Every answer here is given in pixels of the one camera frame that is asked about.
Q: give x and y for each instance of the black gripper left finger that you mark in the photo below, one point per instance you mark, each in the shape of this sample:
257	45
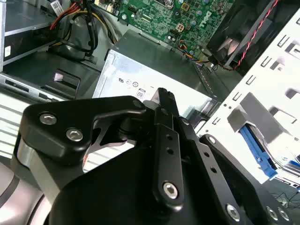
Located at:
58	122

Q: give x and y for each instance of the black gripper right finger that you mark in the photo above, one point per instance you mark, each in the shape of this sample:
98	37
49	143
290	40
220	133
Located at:
211	164

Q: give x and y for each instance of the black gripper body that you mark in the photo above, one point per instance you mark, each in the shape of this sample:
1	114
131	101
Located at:
112	192

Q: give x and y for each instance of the hard disk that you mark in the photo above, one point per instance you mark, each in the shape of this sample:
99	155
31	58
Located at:
257	152

